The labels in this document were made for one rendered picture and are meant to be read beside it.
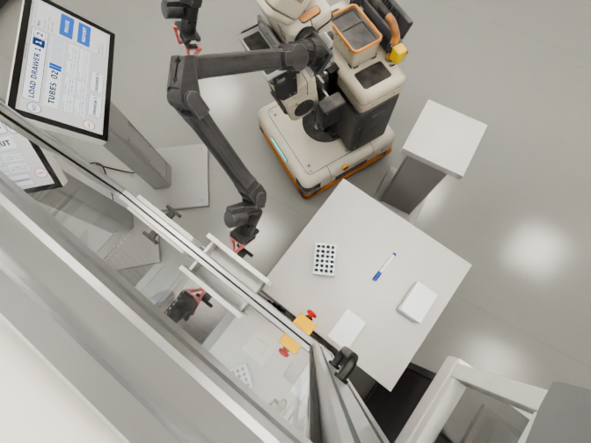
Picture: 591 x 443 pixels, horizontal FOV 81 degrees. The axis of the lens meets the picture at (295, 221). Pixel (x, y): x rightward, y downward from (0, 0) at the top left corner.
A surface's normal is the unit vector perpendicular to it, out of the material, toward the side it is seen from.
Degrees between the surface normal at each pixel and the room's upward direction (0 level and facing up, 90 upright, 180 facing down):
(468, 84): 0
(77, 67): 50
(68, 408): 0
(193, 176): 3
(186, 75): 58
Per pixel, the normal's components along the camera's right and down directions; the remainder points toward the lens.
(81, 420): -0.04, -0.27
